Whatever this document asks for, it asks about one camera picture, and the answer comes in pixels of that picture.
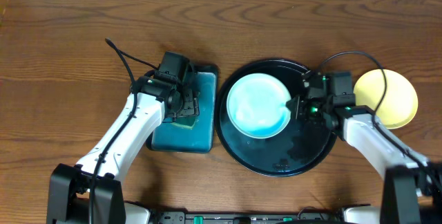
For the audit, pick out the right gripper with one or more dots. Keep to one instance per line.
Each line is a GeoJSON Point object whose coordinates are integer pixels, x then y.
{"type": "Point", "coordinates": [298, 110]}

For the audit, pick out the black rectangular water tray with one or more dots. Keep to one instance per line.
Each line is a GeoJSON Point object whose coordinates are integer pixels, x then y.
{"type": "Point", "coordinates": [199, 139]}

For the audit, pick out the yellow plate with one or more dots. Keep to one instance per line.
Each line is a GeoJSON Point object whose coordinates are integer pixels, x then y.
{"type": "Point", "coordinates": [400, 104]}

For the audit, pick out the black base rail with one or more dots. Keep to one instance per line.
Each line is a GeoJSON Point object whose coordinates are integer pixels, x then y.
{"type": "Point", "coordinates": [305, 216]}

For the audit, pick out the light blue plate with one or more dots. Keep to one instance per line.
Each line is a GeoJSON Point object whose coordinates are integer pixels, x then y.
{"type": "Point", "coordinates": [256, 105]}

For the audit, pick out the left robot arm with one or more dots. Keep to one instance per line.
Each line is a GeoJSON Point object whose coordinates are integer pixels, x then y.
{"type": "Point", "coordinates": [91, 190]}

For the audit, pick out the green scrubbing sponge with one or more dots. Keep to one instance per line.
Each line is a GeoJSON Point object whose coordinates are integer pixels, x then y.
{"type": "Point", "coordinates": [185, 122]}

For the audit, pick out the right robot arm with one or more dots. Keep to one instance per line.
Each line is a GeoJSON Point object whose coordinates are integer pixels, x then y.
{"type": "Point", "coordinates": [412, 184]}

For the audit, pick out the round black tray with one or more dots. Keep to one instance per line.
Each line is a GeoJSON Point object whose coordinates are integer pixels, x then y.
{"type": "Point", "coordinates": [298, 148]}

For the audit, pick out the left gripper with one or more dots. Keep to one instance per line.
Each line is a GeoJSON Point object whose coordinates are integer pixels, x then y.
{"type": "Point", "coordinates": [190, 104]}

